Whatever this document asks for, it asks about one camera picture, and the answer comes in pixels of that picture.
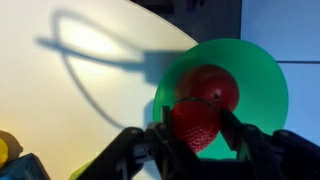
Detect blue block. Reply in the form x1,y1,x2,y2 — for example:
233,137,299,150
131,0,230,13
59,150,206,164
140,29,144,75
0,153,51,180

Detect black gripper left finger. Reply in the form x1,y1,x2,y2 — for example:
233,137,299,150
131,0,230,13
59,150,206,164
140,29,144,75
71,105,204,180

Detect yellow plastic lemon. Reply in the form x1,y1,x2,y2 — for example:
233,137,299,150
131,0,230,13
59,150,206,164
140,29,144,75
0,130,24,169

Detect red plastic apple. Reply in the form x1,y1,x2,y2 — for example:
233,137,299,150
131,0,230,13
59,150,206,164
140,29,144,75
174,64,240,113

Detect green translucent plastic bowl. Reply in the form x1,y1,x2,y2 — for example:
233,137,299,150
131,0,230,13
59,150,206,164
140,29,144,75
152,38,289,160

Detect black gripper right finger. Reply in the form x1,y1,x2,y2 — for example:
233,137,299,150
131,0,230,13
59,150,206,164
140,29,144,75
218,108,320,180

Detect lime green block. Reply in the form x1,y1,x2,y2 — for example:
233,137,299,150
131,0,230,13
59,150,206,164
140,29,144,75
69,159,95,180

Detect red plastic strawberry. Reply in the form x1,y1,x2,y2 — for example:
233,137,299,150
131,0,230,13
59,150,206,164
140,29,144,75
170,99,222,154

